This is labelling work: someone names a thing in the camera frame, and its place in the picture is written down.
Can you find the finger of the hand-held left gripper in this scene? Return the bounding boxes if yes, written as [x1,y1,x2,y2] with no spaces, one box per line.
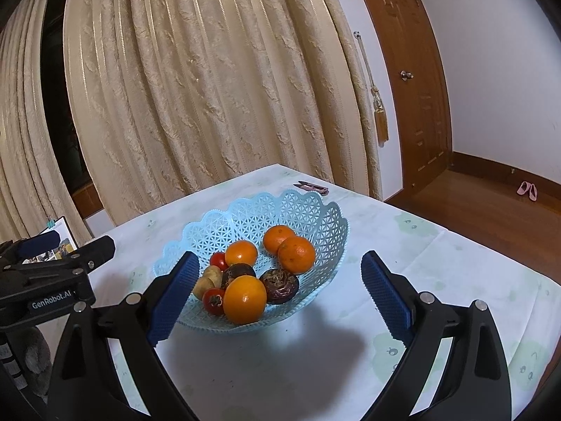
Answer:
[53,235,117,275]
[0,232,63,266]

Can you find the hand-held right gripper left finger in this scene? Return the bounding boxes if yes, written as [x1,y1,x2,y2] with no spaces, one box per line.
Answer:
[41,251,201,421]

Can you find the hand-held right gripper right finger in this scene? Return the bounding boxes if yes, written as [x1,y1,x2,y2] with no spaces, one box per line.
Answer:
[360,250,513,421]

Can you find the dark purple mangosteen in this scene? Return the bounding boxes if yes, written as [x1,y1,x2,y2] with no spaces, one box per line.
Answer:
[259,268,300,305]
[220,263,257,290]

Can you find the large orange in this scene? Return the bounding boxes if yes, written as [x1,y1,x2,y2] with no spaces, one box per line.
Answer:
[223,275,268,325]

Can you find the light blue plastic lattice basket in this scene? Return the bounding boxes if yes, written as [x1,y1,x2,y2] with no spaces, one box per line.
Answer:
[153,188,350,332]

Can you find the grey fuzzy cloth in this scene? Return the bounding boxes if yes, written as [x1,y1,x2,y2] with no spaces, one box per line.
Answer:
[24,328,51,402]

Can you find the pale green printed tablecloth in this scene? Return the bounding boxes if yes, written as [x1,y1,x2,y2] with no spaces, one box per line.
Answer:
[83,163,561,421]

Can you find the beige patterned curtain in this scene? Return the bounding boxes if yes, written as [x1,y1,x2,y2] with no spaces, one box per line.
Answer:
[0,0,94,246]
[63,0,383,229]

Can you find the pink thread snips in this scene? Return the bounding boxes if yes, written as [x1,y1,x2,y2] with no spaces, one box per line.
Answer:
[293,181,329,196]

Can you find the gold tassel curtain tieback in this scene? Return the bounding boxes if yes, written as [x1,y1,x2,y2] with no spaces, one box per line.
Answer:
[353,31,390,147]

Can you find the brown wooden door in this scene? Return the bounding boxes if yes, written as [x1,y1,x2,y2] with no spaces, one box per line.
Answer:
[348,0,454,194]

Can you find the standing photo frame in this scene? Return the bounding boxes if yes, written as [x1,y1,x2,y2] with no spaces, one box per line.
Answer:
[22,216,80,265]

